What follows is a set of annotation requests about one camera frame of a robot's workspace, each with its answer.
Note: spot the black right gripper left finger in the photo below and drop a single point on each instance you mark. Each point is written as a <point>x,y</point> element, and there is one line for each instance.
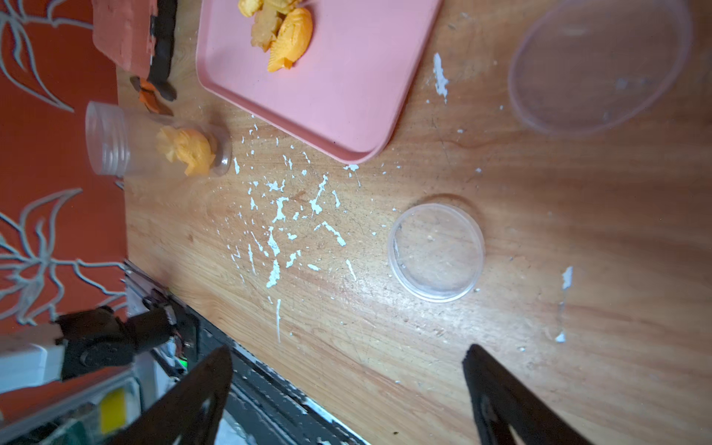
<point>190,413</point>

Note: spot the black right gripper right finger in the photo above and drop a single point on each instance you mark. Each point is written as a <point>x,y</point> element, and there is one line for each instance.
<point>504,409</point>

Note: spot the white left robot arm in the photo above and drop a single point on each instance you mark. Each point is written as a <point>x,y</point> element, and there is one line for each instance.
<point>79,344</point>

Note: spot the orange cookies on tray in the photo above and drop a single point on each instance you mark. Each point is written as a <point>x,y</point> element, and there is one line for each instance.
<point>280,28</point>

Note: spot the pink plastic tray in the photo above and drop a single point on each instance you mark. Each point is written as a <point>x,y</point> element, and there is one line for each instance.
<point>345,95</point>

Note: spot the orange plastic tool case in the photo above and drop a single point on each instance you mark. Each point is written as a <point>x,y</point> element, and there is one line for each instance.
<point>137,35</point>

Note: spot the orange handled pliers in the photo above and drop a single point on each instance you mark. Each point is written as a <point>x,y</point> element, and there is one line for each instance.
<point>149,95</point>

